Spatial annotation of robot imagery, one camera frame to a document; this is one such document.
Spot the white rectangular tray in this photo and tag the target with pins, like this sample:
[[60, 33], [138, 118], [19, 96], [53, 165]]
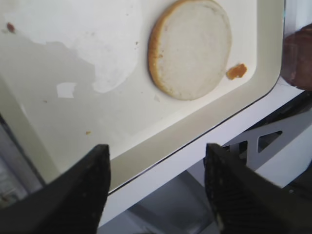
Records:
[[74, 74]]

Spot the brown meat patties stack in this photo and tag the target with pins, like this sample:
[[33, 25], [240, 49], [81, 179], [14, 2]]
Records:
[[296, 67]]

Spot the white table frame bracket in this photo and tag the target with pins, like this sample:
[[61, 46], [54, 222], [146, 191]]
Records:
[[279, 151]]

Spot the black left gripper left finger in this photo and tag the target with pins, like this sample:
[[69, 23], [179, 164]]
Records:
[[71, 204]]

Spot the orange crumb on tray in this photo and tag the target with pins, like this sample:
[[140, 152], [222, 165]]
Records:
[[237, 71]]

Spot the left clear long rail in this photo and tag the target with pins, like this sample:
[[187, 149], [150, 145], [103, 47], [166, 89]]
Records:
[[18, 176]]

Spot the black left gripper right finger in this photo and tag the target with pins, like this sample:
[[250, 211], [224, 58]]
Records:
[[244, 202]]

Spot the bun slice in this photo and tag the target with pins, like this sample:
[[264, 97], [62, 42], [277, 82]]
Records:
[[189, 48]]

